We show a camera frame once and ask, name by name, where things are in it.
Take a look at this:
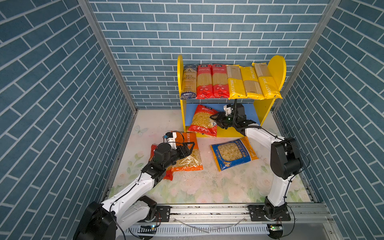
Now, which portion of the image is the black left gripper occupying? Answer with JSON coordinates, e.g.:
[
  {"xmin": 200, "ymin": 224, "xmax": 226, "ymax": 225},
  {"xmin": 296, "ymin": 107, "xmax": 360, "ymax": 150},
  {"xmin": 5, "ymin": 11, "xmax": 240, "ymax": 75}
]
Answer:
[{"xmin": 161, "ymin": 141, "xmax": 195, "ymax": 171}]

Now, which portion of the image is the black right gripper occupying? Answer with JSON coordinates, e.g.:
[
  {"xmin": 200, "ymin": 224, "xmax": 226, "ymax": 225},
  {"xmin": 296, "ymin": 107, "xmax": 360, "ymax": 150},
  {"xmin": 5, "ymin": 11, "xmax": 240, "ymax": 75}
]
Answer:
[{"xmin": 210, "ymin": 111, "xmax": 238, "ymax": 130}]

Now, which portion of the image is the orange pasta bag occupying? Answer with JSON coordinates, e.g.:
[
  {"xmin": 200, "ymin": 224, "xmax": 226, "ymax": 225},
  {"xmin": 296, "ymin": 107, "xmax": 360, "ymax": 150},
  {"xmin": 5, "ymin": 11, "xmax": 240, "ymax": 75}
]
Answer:
[{"xmin": 169, "ymin": 132, "xmax": 204, "ymax": 172}]

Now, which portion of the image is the yellow spaghetti box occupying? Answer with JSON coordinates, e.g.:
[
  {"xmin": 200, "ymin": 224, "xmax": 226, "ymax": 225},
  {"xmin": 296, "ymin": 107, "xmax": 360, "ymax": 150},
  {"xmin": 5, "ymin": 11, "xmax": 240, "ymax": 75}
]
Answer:
[
  {"xmin": 253, "ymin": 63, "xmax": 282, "ymax": 99},
  {"xmin": 226, "ymin": 65, "xmax": 247, "ymax": 100},
  {"xmin": 240, "ymin": 67, "xmax": 265, "ymax": 100}
]

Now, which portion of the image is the red macaroni bag front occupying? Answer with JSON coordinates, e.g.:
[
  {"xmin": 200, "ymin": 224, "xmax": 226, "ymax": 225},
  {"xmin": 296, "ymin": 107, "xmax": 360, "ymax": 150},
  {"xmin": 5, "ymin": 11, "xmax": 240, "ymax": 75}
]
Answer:
[{"xmin": 189, "ymin": 105, "xmax": 218, "ymax": 137}]

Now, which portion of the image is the red macaroni bag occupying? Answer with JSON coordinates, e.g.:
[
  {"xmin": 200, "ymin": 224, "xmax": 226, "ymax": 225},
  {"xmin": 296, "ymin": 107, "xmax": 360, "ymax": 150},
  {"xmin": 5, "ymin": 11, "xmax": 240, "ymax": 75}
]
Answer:
[
  {"xmin": 149, "ymin": 144, "xmax": 173, "ymax": 181},
  {"xmin": 189, "ymin": 105, "xmax": 218, "ymax": 137}
]

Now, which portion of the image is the red macaroni bag back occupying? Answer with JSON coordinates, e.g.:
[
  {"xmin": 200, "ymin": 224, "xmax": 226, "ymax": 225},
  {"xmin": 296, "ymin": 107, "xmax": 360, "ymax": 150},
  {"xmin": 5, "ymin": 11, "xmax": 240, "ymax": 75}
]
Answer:
[{"xmin": 149, "ymin": 144, "xmax": 173, "ymax": 181}]

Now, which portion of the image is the red spaghetti bag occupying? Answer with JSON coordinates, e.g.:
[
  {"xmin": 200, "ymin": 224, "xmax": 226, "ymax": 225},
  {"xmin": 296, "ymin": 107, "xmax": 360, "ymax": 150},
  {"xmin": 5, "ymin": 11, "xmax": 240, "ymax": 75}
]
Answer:
[
  {"xmin": 196, "ymin": 65, "xmax": 214, "ymax": 99},
  {"xmin": 212, "ymin": 64, "xmax": 230, "ymax": 99}
]

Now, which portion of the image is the blue elbow pasta bag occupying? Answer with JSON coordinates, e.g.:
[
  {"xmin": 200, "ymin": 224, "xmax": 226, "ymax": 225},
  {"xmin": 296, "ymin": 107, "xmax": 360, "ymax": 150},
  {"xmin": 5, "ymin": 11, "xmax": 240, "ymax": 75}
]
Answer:
[{"xmin": 211, "ymin": 137, "xmax": 258, "ymax": 172}]

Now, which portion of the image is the dark blue spaghetti bag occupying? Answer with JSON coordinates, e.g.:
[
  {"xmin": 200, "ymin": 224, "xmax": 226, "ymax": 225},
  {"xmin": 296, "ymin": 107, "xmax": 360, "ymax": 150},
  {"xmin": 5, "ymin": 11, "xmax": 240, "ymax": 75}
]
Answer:
[{"xmin": 180, "ymin": 64, "xmax": 198, "ymax": 100}]

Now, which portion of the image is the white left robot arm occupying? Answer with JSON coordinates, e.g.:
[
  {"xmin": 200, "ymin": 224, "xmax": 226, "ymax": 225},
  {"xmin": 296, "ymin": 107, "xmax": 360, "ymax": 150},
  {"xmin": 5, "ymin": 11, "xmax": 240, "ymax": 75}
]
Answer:
[{"xmin": 73, "ymin": 142, "xmax": 195, "ymax": 240}]

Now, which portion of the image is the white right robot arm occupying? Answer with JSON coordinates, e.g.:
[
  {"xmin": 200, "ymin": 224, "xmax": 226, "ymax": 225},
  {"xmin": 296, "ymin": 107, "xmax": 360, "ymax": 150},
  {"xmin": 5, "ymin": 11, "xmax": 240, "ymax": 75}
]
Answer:
[{"xmin": 210, "ymin": 103, "xmax": 304, "ymax": 221}]

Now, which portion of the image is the yellow shelf unit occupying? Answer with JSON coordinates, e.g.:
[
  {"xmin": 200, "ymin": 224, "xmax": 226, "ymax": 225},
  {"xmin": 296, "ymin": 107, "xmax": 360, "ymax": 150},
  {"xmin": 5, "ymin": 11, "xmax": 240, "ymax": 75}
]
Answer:
[{"xmin": 177, "ymin": 55, "xmax": 287, "ymax": 138}]

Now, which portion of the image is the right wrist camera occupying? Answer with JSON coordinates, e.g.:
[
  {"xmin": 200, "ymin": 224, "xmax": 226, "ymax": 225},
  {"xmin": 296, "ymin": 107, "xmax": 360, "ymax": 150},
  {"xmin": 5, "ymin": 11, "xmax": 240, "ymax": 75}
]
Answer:
[{"xmin": 224, "ymin": 105, "xmax": 233, "ymax": 116}]

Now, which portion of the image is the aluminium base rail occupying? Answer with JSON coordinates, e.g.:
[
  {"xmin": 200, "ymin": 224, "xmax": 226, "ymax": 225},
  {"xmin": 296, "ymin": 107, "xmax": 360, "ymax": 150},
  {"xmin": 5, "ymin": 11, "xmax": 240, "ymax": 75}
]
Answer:
[{"xmin": 126, "ymin": 203, "xmax": 342, "ymax": 240}]

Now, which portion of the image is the aluminium corner post right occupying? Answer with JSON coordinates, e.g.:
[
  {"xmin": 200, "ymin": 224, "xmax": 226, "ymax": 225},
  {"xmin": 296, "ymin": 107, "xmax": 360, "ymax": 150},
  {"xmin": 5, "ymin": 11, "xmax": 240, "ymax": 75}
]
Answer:
[{"xmin": 281, "ymin": 0, "xmax": 341, "ymax": 98}]

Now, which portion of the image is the aluminium corner post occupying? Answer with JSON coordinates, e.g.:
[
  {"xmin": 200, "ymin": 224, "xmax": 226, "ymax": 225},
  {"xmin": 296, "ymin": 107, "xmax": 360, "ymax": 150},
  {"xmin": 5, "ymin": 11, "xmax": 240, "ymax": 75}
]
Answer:
[
  {"xmin": 78, "ymin": 0, "xmax": 138, "ymax": 114},
  {"xmin": 281, "ymin": 0, "xmax": 341, "ymax": 98}
]

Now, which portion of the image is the aluminium corner post left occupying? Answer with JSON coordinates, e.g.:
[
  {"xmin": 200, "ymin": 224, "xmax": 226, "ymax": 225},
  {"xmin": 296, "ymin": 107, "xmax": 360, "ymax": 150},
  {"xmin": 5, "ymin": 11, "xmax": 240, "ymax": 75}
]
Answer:
[{"xmin": 78, "ymin": 0, "xmax": 138, "ymax": 114}]

